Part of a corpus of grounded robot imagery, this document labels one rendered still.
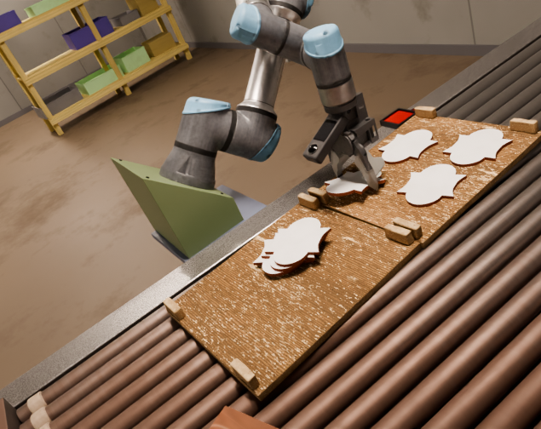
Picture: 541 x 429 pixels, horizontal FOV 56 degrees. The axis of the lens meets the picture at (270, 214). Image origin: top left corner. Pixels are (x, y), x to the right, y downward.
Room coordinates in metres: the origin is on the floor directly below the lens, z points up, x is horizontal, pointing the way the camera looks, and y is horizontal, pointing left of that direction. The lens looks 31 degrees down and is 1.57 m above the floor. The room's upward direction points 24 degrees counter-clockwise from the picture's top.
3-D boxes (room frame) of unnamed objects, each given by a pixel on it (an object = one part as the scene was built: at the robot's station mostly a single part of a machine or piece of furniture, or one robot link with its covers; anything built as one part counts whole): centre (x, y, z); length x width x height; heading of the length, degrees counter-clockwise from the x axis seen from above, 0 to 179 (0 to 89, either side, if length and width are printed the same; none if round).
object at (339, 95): (1.01, -0.23, 1.17); 0.08 x 0.08 x 0.05
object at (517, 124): (0.92, -0.59, 0.95); 0.06 x 0.02 x 0.03; 24
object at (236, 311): (0.80, 0.02, 0.93); 0.41 x 0.35 x 0.02; 115
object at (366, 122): (1.00, -0.24, 1.09); 0.09 x 0.08 x 0.12; 114
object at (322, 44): (1.01, -0.24, 1.25); 0.09 x 0.08 x 0.11; 2
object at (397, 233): (0.76, -0.21, 0.95); 0.06 x 0.02 x 0.03; 25
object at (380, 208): (0.97, -0.35, 0.93); 0.41 x 0.35 x 0.02; 114
